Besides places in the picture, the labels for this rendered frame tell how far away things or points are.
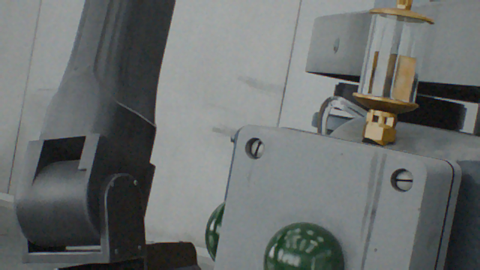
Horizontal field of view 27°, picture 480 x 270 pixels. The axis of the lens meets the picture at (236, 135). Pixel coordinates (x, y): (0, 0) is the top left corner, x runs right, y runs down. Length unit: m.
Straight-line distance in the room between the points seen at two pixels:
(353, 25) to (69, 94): 0.24
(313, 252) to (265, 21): 5.92
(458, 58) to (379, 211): 0.24
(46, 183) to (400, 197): 0.35
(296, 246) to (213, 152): 6.01
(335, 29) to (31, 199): 0.31
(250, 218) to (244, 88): 5.90
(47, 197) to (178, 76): 5.88
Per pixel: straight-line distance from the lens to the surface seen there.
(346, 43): 0.79
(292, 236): 0.35
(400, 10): 0.43
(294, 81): 6.13
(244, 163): 0.37
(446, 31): 0.60
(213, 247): 0.39
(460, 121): 0.90
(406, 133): 0.45
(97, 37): 0.68
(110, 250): 0.63
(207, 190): 6.37
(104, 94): 0.65
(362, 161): 0.35
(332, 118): 0.87
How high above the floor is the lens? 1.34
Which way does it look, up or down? 3 degrees down
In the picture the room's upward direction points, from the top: 10 degrees clockwise
